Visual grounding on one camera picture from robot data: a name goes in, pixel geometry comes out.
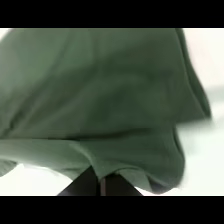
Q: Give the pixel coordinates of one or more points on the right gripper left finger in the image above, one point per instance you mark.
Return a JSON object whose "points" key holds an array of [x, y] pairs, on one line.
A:
{"points": [[85, 185]]}

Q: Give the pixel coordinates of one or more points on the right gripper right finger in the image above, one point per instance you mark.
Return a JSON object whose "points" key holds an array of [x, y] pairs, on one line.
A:
{"points": [[118, 187]]}

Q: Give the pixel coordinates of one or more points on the dark green shirt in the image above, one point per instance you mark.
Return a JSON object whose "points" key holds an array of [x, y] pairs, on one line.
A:
{"points": [[100, 96]]}

